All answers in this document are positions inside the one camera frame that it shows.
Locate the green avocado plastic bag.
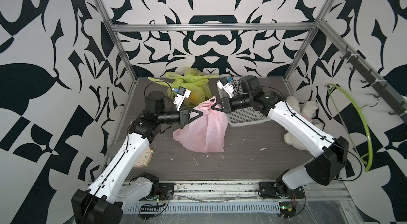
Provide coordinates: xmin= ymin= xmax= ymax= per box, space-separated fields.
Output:
xmin=183 ymin=79 xmax=213 ymax=107

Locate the black hook rack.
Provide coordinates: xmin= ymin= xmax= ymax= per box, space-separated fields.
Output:
xmin=341 ymin=45 xmax=407 ymax=123

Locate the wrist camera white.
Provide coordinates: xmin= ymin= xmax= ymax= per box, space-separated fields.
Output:
xmin=172 ymin=86 xmax=191 ymax=111
xmin=216 ymin=77 xmax=237 ymax=98

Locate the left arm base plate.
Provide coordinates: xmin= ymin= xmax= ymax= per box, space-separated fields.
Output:
xmin=141 ymin=182 xmax=175 ymax=201

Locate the pink plastic bag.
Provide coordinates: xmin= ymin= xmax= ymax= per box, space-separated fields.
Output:
xmin=173 ymin=96 xmax=228 ymax=153

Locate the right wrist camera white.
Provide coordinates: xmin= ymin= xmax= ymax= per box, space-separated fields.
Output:
xmin=216 ymin=77 xmax=237 ymax=98

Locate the aluminium frame bar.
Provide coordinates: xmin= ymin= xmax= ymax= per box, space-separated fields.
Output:
xmin=111 ymin=22 xmax=316 ymax=32

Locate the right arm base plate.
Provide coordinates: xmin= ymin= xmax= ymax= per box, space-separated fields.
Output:
xmin=258 ymin=182 xmax=305 ymax=199

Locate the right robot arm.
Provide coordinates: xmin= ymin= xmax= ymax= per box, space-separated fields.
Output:
xmin=212 ymin=75 xmax=349 ymax=196

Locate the white plastic basket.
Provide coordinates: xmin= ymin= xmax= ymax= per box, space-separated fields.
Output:
xmin=226 ymin=77 xmax=271 ymax=128

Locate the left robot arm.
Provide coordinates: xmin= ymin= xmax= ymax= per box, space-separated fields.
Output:
xmin=72 ymin=91 xmax=203 ymax=224

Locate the beige alarm clock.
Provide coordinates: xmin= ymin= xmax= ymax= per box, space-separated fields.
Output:
xmin=134 ymin=147 xmax=154 ymax=169

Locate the plush bunny toy pink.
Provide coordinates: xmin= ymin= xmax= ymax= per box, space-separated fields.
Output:
xmin=282 ymin=96 xmax=325 ymax=152

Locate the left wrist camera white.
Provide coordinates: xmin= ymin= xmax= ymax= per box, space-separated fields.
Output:
xmin=172 ymin=86 xmax=191 ymax=111

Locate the green hoop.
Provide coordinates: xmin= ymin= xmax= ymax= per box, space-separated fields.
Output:
xmin=325 ymin=83 xmax=374 ymax=173

